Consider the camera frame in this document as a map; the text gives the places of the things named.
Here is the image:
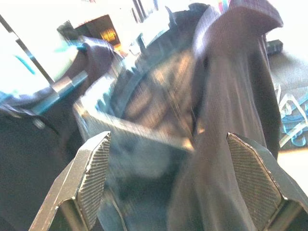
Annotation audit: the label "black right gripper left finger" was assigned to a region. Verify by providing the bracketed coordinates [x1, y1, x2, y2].
[28, 131, 112, 231]

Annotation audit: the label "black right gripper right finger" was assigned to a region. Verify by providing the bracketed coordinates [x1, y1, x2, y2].
[226, 131, 308, 231]

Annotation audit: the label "navy blue garment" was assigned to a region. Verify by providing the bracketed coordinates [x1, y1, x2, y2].
[0, 96, 82, 231]

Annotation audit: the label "blue denim shorts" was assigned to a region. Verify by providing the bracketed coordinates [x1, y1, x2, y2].
[73, 48, 207, 174]

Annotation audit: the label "black fabric garment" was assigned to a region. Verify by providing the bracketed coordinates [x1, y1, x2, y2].
[166, 0, 284, 231]

